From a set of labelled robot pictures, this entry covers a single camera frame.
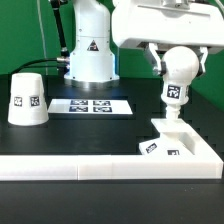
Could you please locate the white lamp bulb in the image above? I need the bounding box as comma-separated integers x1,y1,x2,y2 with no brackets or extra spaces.
161,46,199,120

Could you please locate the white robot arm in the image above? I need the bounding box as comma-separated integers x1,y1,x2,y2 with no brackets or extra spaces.
64,0,224,88

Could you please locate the white lamp base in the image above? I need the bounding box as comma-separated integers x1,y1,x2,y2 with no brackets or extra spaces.
139,118,194,156

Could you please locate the black cable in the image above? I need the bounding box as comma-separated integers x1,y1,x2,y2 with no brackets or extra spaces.
9,58,70,75

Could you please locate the white marker sheet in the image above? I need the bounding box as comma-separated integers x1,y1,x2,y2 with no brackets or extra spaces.
48,99,132,115

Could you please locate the white L-shaped fence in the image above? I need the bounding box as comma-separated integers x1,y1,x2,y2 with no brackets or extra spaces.
0,127,223,181

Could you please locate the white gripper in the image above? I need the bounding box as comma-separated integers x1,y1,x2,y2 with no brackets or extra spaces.
112,0,224,77

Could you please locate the white lamp shade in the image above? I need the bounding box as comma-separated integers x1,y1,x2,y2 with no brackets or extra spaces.
8,73,49,126

